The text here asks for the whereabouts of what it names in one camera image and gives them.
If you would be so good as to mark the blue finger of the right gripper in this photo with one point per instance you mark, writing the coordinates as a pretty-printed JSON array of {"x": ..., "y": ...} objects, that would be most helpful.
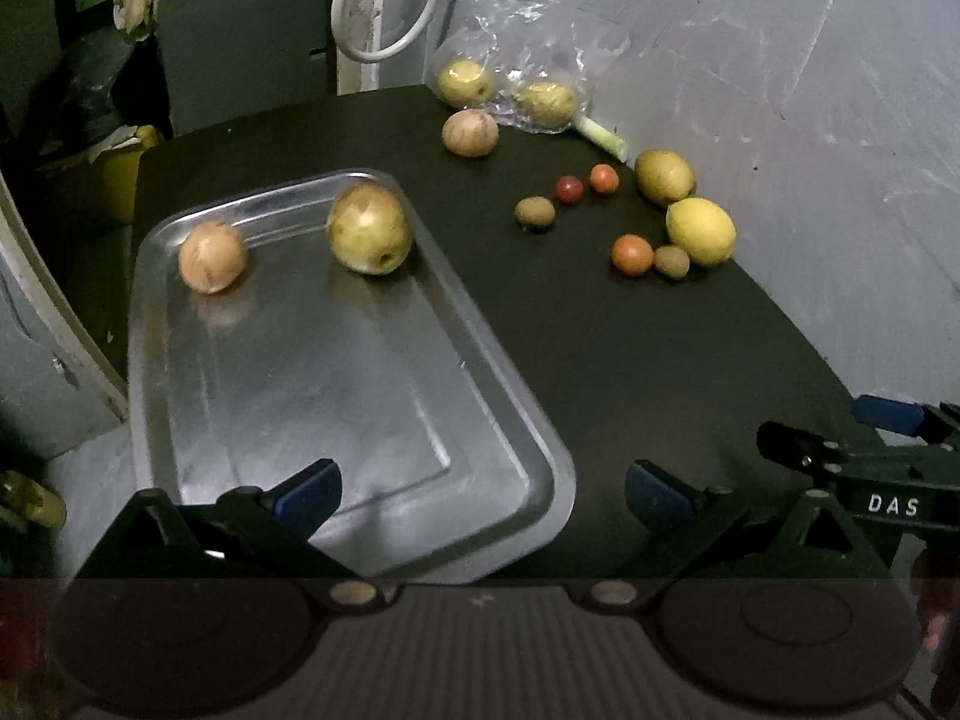
[
  {"x": 929, "y": 423},
  {"x": 804, "y": 452}
]

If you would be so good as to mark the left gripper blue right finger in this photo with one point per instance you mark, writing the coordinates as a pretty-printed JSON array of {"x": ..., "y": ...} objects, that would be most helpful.
[{"x": 684, "y": 527}]

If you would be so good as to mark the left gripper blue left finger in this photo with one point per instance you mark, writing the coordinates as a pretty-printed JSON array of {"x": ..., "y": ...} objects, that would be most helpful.
[{"x": 268, "y": 531}]

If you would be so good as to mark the brown kiwi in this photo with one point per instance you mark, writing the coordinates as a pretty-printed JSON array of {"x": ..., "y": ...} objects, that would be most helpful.
[
  {"x": 535, "y": 212},
  {"x": 672, "y": 262}
]

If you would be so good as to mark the large yellow lemon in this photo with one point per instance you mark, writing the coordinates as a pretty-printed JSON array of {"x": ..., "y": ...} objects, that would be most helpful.
[{"x": 703, "y": 229}]

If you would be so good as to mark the large orange tangerine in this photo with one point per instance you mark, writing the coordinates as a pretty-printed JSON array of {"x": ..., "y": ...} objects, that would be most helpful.
[{"x": 632, "y": 255}]

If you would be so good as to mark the yellow-green pear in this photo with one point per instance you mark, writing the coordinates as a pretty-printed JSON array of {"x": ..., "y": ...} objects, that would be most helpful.
[{"x": 664, "y": 177}]

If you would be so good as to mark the small orange tangerine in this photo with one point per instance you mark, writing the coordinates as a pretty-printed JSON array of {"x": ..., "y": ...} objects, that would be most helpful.
[{"x": 604, "y": 179}]

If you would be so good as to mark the dark red plum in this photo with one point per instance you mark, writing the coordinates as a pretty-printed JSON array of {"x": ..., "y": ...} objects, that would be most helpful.
[{"x": 569, "y": 190}]

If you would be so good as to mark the silver metal tray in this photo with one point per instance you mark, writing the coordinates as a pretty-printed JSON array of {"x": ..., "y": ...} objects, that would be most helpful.
[{"x": 451, "y": 470}]

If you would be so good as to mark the tan round fruit on tray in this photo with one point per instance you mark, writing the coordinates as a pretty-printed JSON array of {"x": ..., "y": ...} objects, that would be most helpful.
[{"x": 212, "y": 257}]

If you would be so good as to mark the green-brown pear on tray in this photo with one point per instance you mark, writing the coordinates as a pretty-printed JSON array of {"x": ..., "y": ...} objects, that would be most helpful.
[{"x": 368, "y": 230}]

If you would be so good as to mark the green onion stalk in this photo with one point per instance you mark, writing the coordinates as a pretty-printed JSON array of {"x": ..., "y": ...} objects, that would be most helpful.
[{"x": 603, "y": 137}]

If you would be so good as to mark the yellow bin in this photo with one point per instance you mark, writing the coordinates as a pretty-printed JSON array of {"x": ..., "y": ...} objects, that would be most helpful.
[{"x": 115, "y": 161}]

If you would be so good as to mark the right pear in bag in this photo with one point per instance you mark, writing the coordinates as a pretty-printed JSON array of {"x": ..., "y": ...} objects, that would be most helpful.
[{"x": 547, "y": 104}]

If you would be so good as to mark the pear in bag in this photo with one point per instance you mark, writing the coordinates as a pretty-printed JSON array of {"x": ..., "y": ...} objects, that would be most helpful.
[
  {"x": 464, "y": 83},
  {"x": 547, "y": 104}
]

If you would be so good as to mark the left pear in bag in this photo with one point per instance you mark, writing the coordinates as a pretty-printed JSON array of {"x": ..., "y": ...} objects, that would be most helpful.
[{"x": 464, "y": 83}]

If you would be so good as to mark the dark grey box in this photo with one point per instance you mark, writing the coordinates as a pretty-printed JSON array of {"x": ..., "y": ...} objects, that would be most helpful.
[{"x": 224, "y": 59}]

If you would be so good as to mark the clear plastic bag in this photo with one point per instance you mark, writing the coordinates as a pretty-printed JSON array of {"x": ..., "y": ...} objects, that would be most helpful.
[{"x": 527, "y": 41}]

